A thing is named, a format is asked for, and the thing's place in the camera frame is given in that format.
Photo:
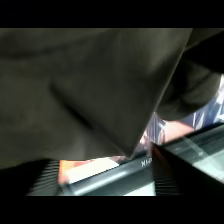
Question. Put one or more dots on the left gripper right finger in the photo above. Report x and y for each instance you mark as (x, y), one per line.
(180, 180)

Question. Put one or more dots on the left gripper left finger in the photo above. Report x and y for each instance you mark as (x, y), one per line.
(36, 180)

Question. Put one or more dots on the dark brown garment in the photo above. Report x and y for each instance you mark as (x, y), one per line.
(86, 86)

